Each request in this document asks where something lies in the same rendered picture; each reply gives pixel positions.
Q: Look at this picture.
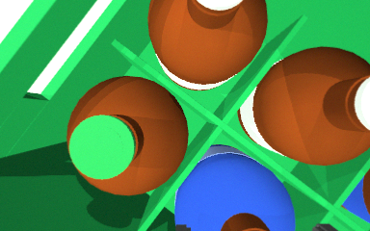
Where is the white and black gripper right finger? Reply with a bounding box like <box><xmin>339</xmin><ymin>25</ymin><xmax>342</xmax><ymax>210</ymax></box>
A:
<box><xmin>312</xmin><ymin>223</ymin><xmax>338</xmax><ymax>231</ymax></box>

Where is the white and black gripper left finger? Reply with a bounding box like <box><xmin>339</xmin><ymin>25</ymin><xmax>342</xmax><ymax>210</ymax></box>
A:
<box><xmin>175</xmin><ymin>224</ymin><xmax>191</xmax><ymax>231</ymax></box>

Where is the brown bottle with blue cap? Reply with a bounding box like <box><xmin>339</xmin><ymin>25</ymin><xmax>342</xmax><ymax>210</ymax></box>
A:
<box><xmin>341</xmin><ymin>168</ymin><xmax>370</xmax><ymax>223</ymax></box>

